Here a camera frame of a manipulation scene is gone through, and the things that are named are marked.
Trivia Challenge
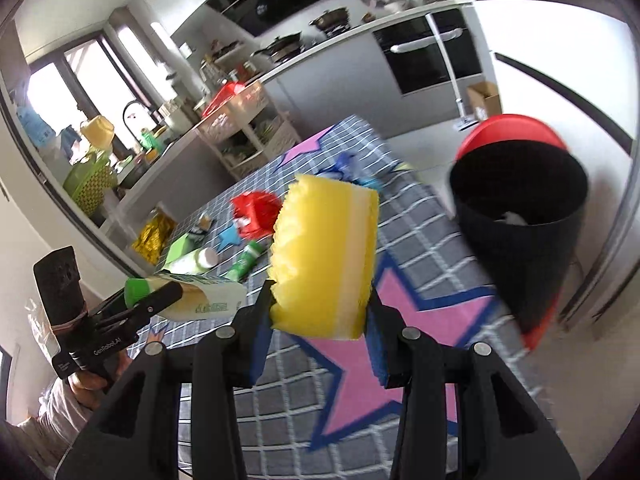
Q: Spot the yellow sponge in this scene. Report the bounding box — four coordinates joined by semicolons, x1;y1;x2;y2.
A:
266;172;381;341

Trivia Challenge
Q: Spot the red plastic stool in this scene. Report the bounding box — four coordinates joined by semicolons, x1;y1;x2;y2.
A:
456;113;572;353

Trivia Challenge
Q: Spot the blue plastic wrapper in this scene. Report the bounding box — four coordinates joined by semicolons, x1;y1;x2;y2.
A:
327;151;383;192

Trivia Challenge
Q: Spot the checked star tablecloth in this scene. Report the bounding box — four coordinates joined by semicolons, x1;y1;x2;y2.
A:
135;114;521;480

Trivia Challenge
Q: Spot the light green box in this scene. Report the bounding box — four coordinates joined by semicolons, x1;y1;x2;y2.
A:
164;232;206;267

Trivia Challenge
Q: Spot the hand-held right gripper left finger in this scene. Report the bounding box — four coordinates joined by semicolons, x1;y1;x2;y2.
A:
55;280;277;480

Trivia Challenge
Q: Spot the white refrigerator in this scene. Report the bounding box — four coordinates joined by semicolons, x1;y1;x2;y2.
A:
450;0;640;161

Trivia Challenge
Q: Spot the white bottle with green cap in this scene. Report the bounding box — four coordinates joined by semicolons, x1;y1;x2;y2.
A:
124;274;249;320

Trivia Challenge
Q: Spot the small green bottle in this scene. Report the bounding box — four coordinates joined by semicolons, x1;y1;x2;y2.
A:
223;240;267;282

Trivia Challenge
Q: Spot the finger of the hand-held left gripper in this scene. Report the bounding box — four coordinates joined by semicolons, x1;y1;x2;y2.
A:
90;281;184;334

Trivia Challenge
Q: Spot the person's left forearm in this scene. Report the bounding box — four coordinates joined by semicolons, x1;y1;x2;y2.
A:
30;380;101;466

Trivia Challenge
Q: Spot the gold foil bag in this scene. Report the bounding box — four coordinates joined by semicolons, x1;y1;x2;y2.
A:
131;206;177;267

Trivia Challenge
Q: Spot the person's left hand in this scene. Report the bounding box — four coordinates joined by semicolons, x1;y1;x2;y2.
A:
67;351;132;409

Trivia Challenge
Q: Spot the spice rack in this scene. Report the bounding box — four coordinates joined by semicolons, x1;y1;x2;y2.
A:
200;50;257;86

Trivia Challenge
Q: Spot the dark cooking pot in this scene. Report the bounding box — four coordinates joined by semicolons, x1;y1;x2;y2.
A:
308;7;352;36

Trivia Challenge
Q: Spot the black trash bin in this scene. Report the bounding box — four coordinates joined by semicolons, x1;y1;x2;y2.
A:
448;140;591;337

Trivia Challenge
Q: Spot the red plastic basket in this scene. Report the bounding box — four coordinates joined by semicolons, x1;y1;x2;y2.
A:
200;81;251;120

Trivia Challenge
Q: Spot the red plastic bag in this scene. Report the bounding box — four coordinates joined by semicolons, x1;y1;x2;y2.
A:
230;190;285;239

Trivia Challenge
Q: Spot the green plastic basket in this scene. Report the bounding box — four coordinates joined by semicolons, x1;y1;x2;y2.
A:
62;152;123;217

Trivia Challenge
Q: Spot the black built-in oven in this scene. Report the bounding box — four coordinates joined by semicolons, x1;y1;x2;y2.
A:
372;7;485;96

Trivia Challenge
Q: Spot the black wok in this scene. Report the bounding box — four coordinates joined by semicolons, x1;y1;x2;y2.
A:
250;31;306;61

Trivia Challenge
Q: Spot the grey kitchen counter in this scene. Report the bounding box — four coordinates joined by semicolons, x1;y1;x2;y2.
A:
257;0;486;133

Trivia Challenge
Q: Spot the beige storage trolley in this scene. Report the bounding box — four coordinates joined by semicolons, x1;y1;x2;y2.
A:
195;82;303;181

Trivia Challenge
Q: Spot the white mop pole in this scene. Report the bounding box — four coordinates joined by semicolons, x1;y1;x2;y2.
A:
424;12;483;130

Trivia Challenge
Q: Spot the green dish soap bottle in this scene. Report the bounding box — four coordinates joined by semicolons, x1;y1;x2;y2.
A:
141;129;166;157

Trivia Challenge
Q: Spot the black kitchen faucet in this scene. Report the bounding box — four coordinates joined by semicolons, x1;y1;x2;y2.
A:
122;101;157;153

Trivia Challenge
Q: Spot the kitchen window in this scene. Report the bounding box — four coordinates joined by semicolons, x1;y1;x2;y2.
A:
20;25;171;161

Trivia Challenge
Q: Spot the cardboard box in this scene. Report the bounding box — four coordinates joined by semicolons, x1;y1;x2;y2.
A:
465;81;503;122

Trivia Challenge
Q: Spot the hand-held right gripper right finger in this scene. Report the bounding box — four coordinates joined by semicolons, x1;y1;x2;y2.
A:
364;289;583;480

